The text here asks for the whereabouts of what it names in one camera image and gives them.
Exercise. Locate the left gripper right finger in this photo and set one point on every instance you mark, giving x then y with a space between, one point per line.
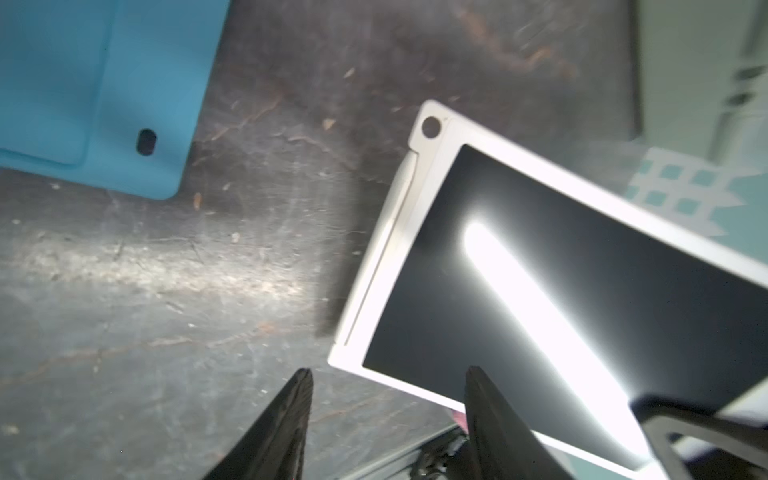
501 445

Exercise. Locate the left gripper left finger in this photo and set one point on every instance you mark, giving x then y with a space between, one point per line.
274 446

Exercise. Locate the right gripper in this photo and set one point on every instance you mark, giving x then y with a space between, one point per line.
689 442

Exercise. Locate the white drawing tablet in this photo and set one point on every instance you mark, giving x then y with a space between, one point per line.
579 305

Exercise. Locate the blue drawing tablet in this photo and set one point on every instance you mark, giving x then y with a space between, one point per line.
106 93

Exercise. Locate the green plastic storage box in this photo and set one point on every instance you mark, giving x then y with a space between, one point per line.
703 78

